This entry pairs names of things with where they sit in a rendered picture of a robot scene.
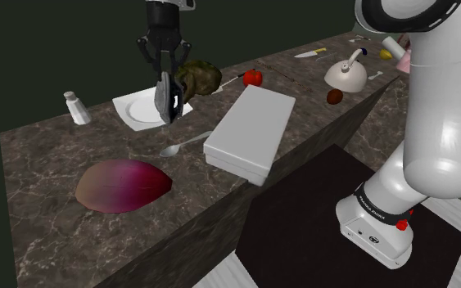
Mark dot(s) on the grey and black iron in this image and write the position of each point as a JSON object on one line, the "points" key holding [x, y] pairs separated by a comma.
{"points": [[165, 101]]}

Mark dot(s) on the white cylinder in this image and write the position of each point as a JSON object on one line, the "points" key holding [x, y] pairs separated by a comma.
{"points": [[393, 47]]}

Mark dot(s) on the pink container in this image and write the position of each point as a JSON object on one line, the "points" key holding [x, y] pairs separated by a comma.
{"points": [[404, 63]]}

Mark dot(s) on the red bell pepper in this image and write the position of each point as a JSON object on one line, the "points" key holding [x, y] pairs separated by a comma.
{"points": [[253, 78]]}

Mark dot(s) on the olive green lumpy figure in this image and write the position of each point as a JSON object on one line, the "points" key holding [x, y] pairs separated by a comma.
{"points": [[202, 79]]}

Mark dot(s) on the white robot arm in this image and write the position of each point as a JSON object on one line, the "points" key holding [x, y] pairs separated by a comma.
{"points": [[437, 119]]}

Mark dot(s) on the red purple oval fruit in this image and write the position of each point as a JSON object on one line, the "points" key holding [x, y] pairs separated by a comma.
{"points": [[124, 185]]}

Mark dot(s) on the small white spoon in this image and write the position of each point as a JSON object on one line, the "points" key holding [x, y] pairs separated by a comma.
{"points": [[375, 76]]}

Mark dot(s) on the yellow lemon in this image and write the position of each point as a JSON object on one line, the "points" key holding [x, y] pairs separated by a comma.
{"points": [[385, 54]]}

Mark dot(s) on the white rectangular box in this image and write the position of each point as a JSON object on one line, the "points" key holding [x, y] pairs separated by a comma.
{"points": [[250, 127]]}

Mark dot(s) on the white kettle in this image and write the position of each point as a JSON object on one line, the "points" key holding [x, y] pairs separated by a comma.
{"points": [[346, 77]]}

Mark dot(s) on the grey fork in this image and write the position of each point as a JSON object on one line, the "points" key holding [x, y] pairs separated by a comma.
{"points": [[326, 57]]}

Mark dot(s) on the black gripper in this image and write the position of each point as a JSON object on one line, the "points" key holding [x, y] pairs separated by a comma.
{"points": [[163, 26]]}

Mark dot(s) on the white salt shaker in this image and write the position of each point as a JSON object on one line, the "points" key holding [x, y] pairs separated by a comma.
{"points": [[77, 111]]}

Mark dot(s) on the white square plate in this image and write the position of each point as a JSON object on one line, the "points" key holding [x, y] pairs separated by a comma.
{"points": [[140, 111]]}

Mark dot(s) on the silver spoon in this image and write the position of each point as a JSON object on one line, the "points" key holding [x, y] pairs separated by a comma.
{"points": [[171, 150]]}

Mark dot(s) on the brown egg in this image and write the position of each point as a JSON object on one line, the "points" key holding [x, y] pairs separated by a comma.
{"points": [[334, 97]]}

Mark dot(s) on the small grey utensil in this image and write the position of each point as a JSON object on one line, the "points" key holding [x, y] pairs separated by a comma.
{"points": [[358, 38]]}

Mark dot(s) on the black robot stand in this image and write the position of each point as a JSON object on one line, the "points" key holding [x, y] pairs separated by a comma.
{"points": [[302, 223]]}

